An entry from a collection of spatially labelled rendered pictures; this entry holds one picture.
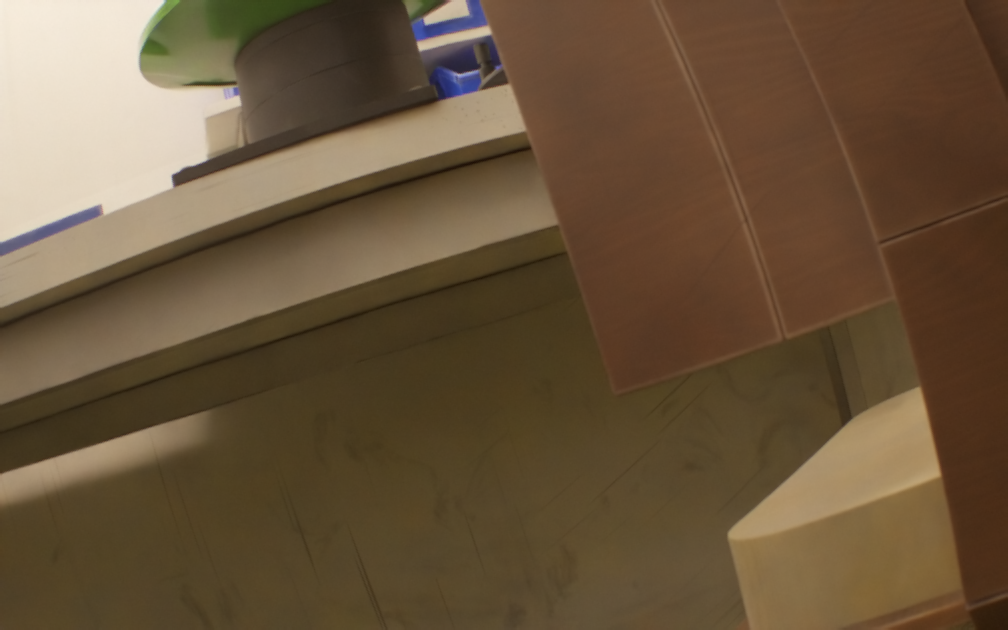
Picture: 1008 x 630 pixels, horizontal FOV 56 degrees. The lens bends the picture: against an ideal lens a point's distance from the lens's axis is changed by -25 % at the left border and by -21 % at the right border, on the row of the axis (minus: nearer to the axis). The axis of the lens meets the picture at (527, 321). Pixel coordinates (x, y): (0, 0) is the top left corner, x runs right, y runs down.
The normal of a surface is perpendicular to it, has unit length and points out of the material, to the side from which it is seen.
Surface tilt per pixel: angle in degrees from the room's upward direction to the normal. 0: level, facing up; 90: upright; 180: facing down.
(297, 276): 90
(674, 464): 90
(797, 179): 90
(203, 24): 157
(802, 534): 90
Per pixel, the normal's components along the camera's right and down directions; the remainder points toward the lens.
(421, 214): 0.25, -0.14
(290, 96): -0.35, 0.06
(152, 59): -0.08, 0.97
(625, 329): -0.71, 0.19
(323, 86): 0.02, -0.06
